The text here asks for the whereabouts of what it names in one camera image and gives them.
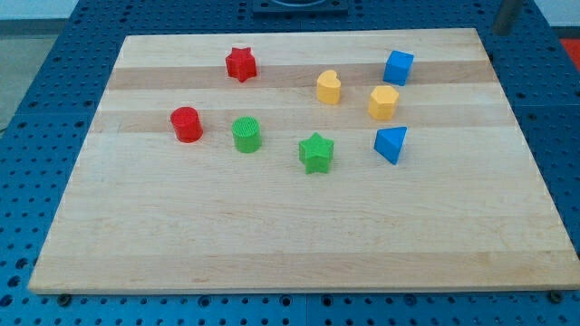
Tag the yellow heart block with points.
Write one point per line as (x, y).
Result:
(328, 87)

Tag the wooden board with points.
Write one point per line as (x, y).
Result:
(465, 209)

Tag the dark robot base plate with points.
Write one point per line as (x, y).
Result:
(264, 7)

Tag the green star block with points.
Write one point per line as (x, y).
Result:
(316, 153)

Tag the yellow hexagon block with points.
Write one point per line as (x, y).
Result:
(383, 102)

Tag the blue cube block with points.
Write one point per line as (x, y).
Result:
(398, 68)

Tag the red star block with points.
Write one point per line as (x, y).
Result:
(241, 64)

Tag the red cylinder block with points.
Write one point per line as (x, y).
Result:
(186, 124)

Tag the grey metal pusher rod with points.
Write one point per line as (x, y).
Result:
(506, 17)

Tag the blue triangle block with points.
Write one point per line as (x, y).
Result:
(389, 142)

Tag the green cylinder block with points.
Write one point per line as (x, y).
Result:
(246, 134)

